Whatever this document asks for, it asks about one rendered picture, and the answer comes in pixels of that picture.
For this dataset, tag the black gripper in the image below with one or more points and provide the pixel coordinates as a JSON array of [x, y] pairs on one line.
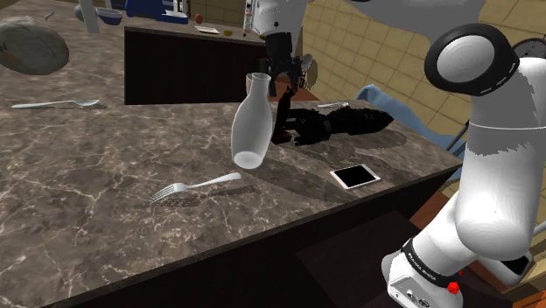
[[279, 51]]

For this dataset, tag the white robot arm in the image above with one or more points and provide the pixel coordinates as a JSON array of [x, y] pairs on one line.
[[494, 170]]

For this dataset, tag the dark slender upright object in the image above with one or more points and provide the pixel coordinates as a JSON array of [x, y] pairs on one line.
[[282, 119]]

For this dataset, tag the small silver knife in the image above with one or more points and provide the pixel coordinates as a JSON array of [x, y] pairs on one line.
[[333, 104]]

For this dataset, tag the white ceramic bottle vase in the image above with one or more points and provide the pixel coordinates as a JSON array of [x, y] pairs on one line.
[[251, 123]]

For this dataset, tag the slim pale bottle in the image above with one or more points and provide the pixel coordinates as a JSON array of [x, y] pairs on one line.
[[247, 19]]

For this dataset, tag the small yellow-green bowl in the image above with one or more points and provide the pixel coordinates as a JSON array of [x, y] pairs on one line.
[[228, 33]]

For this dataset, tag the pale flat plate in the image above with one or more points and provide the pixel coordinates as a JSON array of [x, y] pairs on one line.
[[207, 29]]

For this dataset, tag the brown egg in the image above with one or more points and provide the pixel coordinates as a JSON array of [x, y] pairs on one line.
[[198, 18]]

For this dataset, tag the blue chair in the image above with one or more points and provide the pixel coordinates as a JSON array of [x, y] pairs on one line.
[[392, 106]]

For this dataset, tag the white tablet with black screen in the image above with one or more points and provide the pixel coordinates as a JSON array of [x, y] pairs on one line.
[[355, 176]]

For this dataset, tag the silver fork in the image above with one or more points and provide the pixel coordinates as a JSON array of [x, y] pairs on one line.
[[192, 186]]

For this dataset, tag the blue kitchen appliance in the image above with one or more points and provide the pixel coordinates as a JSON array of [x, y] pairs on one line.
[[149, 10]]

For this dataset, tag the blue bowl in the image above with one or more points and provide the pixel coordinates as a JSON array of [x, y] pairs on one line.
[[110, 17]]

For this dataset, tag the grey upright utensil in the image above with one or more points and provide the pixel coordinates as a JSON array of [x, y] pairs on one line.
[[88, 17]]

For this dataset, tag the silver spoon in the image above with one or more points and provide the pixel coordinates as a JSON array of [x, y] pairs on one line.
[[55, 103]]

